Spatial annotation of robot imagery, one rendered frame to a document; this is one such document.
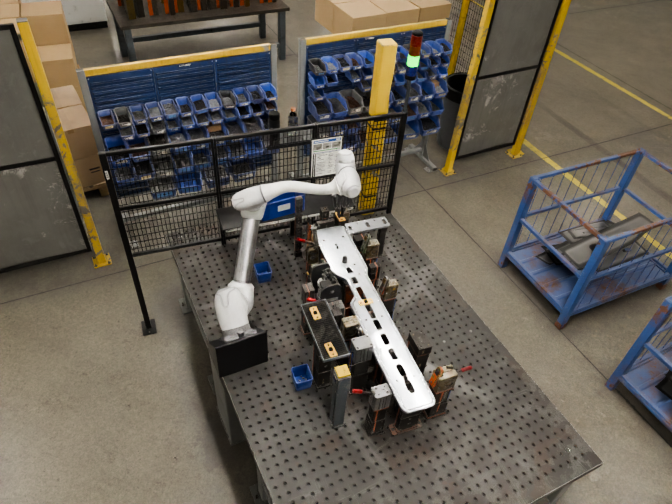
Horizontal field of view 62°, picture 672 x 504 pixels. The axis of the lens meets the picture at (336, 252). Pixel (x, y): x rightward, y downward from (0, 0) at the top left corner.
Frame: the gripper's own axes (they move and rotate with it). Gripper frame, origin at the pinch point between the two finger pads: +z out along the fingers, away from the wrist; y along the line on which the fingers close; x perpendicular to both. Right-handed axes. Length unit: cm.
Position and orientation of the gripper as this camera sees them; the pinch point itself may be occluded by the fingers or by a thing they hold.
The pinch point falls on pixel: (340, 211)
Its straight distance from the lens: 325.3
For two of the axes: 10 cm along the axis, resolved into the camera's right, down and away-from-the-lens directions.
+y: 9.4, -2.0, 2.9
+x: -3.5, -6.6, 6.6
